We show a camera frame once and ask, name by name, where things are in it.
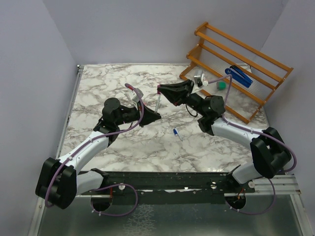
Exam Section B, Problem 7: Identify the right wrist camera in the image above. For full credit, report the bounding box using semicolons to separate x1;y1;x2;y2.
193;69;209;88

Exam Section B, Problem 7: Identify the blue stapler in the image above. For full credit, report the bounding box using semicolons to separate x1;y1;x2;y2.
224;65;253;88

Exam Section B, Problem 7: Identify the aluminium table frame rail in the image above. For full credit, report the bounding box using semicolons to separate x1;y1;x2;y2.
54;65;84;159

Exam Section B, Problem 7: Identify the green cube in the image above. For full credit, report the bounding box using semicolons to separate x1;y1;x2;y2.
216;81;226;90

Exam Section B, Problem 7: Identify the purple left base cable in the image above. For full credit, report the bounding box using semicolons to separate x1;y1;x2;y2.
91;183;138;217

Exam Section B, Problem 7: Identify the orange wooden rack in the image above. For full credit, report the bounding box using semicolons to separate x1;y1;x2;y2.
179;22;293;123

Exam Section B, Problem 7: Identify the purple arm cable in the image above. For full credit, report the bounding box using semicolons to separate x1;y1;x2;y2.
44;83;145;208
206;75;297;173

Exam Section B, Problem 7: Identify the white pen green end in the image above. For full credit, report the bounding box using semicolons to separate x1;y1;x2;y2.
155;93;161;113

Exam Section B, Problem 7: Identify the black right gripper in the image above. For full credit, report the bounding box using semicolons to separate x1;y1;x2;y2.
158;79;207;116

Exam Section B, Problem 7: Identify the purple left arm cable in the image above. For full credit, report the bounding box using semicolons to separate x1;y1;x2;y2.
44;83;145;208

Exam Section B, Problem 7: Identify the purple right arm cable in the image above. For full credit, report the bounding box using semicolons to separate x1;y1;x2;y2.
206;75;297;173

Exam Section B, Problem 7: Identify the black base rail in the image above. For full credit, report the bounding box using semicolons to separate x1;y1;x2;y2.
81;171;255;205

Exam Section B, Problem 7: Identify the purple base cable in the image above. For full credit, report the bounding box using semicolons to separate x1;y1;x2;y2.
228;178;277;215
91;183;138;217

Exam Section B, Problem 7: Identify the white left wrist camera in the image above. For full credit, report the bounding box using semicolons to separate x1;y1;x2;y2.
128;88;143;103

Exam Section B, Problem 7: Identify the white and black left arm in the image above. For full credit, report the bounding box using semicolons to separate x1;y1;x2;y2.
35;98;161;209

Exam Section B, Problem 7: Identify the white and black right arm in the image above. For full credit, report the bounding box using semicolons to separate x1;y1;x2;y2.
157;80;292;192

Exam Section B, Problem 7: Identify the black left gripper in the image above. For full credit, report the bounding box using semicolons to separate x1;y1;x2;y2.
115;99;161;127

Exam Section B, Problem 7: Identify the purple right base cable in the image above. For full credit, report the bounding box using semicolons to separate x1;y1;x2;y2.
228;178;277;215

